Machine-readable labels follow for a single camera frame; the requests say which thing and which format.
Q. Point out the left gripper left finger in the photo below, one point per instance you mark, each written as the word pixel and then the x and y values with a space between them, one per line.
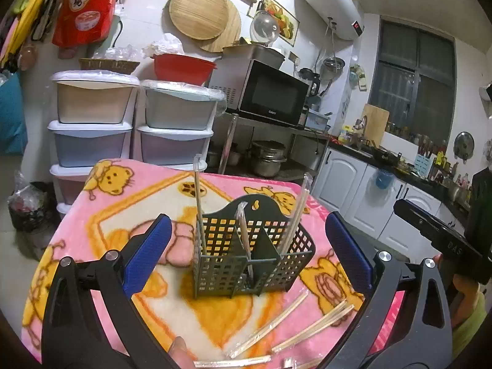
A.
pixel 72 333

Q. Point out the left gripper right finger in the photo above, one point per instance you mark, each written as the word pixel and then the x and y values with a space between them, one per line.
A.
pixel 421 336

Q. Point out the chopsticks diagonal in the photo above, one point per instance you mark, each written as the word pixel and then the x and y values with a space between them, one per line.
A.
pixel 262 332

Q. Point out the chopsticks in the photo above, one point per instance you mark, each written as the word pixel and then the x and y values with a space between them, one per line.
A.
pixel 243 235
pixel 295 219

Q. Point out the chopsticks vertical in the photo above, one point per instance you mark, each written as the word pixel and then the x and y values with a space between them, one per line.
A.
pixel 196 174

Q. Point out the green sleeve forearm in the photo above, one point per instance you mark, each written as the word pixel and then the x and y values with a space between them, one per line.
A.
pixel 463 334

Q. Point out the white kitchen cabinets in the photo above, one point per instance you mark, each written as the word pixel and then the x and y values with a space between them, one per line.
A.
pixel 347 183

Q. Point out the right hand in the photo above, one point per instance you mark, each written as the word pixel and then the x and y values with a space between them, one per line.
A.
pixel 461 291

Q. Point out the left hand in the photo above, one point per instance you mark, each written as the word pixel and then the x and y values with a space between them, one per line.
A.
pixel 179 353

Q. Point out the black trash bag bin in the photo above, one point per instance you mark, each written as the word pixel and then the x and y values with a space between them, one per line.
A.
pixel 33 210

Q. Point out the wooden cutting board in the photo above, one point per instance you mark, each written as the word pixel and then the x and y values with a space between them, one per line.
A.
pixel 377 119

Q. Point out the pink cartoon blanket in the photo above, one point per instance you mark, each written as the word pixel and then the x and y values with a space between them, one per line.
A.
pixel 121 198

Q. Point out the dark green utensil basket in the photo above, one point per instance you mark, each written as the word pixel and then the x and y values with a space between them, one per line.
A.
pixel 222 271

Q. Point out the blue middle drawer bin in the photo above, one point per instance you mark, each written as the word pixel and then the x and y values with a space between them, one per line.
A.
pixel 80 145

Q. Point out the dark window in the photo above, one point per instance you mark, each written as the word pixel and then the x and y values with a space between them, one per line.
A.
pixel 415 81

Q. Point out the purple middle drawer bin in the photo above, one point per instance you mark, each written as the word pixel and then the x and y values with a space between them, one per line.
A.
pixel 173 147

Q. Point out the blue hanging bag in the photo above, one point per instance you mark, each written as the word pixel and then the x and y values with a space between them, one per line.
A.
pixel 13 125

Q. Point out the stainless steel pot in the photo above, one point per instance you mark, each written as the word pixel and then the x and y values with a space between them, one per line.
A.
pixel 267 157

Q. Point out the beige top drawer bin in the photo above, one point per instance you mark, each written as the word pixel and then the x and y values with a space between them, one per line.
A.
pixel 93 96

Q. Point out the green top drawer bin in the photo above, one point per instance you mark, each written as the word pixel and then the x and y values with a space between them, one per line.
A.
pixel 181 105

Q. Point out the metal shelf rack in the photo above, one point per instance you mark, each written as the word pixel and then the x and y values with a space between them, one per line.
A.
pixel 249 148

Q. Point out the black blender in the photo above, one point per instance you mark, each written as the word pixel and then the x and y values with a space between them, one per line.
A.
pixel 312 79

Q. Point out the woven wicker basket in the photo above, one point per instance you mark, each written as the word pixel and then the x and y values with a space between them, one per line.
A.
pixel 111 65

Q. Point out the red plastic basin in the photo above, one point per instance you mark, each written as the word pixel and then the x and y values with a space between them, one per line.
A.
pixel 182 68

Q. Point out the black microwave oven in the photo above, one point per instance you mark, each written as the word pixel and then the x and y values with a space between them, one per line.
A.
pixel 257 90

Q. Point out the food picture right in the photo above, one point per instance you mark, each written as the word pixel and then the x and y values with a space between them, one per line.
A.
pixel 288 24

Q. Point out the white water heater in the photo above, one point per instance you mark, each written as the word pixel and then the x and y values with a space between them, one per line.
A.
pixel 349 23

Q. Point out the yellow hanging cloth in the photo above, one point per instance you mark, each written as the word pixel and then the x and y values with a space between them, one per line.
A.
pixel 16 25

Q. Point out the glass pot lid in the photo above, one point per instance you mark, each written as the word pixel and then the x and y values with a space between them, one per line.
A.
pixel 264 28

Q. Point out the red hanging bag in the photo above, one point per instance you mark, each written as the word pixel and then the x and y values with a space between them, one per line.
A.
pixel 83 22

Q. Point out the round bamboo tray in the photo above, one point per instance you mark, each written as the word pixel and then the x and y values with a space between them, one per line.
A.
pixel 199 19

